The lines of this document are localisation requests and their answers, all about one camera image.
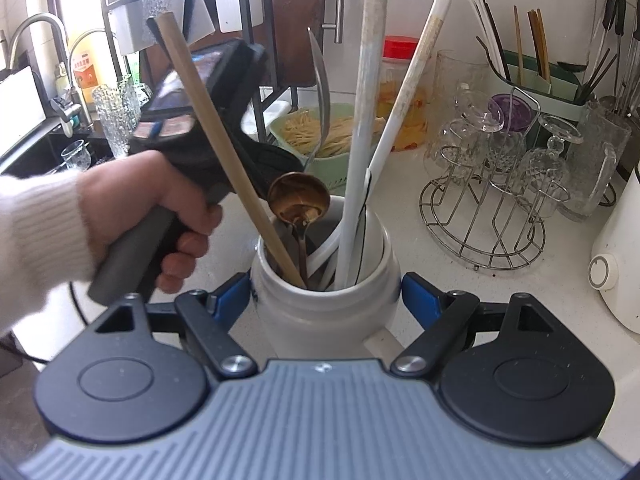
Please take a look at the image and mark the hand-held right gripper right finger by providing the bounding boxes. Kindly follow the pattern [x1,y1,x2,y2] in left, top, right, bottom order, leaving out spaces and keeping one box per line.
[390,271,557,378]

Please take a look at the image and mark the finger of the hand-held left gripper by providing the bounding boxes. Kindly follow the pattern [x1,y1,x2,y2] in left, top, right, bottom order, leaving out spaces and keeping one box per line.
[239,129,306,201]

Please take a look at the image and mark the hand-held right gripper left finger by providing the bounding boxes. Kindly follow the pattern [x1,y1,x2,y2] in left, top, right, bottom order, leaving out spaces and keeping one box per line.
[94,272,259,382]

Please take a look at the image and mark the wooden chopstick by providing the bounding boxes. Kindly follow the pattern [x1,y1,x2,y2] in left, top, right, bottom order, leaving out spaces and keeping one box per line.
[151,11,310,290]

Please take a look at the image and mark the copper spoon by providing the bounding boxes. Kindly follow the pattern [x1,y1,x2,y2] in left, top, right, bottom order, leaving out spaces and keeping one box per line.
[266,171,332,290]

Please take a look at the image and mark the silver metal spoon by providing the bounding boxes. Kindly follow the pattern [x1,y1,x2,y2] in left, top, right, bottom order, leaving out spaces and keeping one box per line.
[301,26,332,173]

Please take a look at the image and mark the white ceramic jar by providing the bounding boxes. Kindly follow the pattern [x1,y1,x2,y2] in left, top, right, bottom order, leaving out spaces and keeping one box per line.
[249,195,405,347]

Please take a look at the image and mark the white chopstick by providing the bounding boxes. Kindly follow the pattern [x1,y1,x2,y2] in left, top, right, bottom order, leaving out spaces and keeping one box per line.
[367,0,452,181]
[334,0,394,290]

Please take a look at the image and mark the person's left forearm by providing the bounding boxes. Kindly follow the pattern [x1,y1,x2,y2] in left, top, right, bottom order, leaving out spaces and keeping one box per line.
[0,172,98,338]

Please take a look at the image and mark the row of hanging utensils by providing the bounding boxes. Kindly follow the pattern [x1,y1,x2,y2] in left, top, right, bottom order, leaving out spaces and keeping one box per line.
[575,0,640,116]

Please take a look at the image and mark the person's left hand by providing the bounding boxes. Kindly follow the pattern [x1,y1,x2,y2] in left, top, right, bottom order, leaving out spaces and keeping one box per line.
[77,151,224,294]

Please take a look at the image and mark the dried noodle bundle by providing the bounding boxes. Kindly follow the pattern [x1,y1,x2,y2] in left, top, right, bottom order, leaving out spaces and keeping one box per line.
[282,112,386,158]

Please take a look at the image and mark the black metal shelf rack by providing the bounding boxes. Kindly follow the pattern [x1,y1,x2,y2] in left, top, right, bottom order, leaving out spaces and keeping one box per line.
[100,0,296,143]

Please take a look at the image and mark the green plastic basket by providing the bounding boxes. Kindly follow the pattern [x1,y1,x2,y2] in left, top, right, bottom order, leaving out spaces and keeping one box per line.
[269,102,358,198]

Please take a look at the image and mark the white black-rimmed spoon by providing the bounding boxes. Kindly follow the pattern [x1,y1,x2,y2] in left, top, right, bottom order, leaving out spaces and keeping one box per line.
[350,162,392,286]

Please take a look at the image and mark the tall textured glass pitcher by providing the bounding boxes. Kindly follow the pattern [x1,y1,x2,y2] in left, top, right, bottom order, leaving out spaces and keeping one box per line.
[91,74,153,161]

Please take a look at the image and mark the grey hanging board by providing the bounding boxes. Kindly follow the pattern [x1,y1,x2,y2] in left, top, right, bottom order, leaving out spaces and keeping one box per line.
[182,0,218,37]

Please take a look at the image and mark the yellow bottle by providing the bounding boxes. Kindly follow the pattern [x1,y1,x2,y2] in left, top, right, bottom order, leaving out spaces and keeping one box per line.
[67,30,108,106]

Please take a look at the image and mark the red-lidded plastic jar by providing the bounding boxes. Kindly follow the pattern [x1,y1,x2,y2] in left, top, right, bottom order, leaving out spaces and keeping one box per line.
[377,35,433,153]

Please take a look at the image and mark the small glass cup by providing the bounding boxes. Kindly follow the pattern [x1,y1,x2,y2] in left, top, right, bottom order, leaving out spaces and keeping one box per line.
[60,139,93,172]

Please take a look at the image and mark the slim steel faucet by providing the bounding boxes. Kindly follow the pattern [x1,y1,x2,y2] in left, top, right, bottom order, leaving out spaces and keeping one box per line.
[66,28,121,86]

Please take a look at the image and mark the crystal stemmed glass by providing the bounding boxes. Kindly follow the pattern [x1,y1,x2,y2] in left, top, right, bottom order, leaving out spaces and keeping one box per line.
[517,115,585,218]
[424,119,468,178]
[451,81,507,136]
[486,127,527,173]

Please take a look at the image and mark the black sink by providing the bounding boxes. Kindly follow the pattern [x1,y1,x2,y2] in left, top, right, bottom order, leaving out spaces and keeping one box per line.
[0,120,113,178]

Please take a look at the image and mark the white appliance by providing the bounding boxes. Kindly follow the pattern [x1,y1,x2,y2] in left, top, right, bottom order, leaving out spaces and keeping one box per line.
[0,65,48,158]

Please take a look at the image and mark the large textured glass mug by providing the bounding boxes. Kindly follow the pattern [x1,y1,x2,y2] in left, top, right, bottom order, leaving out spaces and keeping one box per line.
[557,101,632,223]

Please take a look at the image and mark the wire cup rack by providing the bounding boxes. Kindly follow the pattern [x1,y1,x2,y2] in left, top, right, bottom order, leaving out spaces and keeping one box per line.
[417,86,571,272]

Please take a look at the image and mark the steel cabinet handle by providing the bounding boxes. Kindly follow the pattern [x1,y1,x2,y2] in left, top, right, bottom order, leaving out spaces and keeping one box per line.
[321,0,347,45]

